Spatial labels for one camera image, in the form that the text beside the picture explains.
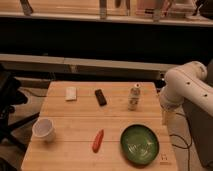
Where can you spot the black office chair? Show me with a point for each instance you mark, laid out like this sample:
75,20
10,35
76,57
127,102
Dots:
10,96

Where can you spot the small clear plastic bottle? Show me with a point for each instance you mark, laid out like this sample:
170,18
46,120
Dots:
134,97

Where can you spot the green round plate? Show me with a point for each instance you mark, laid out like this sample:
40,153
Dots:
139,144

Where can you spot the red orange carrot toy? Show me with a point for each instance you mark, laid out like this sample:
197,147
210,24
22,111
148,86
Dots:
97,141

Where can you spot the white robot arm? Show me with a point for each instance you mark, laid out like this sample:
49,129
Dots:
185,82

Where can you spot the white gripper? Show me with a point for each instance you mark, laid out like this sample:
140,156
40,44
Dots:
167,116

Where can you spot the white paper cup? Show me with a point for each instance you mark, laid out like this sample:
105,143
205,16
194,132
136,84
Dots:
43,129

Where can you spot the black rectangular remote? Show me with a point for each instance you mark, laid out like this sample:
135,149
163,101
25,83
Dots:
100,97

